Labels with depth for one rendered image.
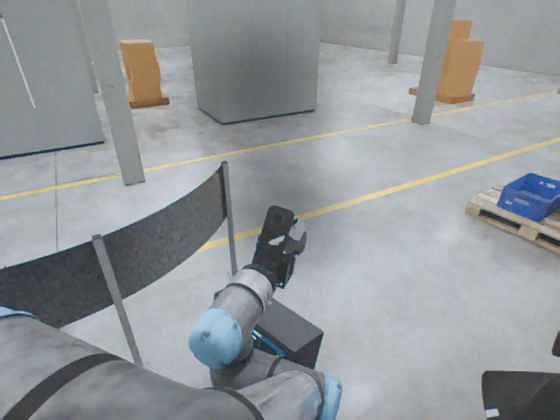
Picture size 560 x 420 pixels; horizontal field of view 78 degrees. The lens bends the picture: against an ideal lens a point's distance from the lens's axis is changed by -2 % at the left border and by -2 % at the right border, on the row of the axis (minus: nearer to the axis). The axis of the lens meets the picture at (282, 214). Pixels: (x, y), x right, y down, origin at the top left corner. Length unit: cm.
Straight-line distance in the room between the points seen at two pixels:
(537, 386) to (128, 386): 103
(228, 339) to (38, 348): 30
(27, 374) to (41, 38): 573
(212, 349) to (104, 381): 30
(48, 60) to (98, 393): 577
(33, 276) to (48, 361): 158
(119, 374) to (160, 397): 3
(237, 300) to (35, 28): 554
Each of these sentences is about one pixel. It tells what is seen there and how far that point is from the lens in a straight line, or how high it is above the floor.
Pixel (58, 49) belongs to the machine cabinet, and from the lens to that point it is 592.
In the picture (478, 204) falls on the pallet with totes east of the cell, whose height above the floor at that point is 14.
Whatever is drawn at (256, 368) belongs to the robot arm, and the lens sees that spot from 59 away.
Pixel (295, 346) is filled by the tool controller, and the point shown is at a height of 125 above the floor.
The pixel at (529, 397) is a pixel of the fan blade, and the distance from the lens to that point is 115.
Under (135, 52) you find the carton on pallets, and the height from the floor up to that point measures 106.
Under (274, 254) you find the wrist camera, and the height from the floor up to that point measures 148.
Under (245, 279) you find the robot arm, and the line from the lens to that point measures 58.
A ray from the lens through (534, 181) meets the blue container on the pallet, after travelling 449.
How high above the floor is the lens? 186
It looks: 31 degrees down
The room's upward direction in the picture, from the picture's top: straight up
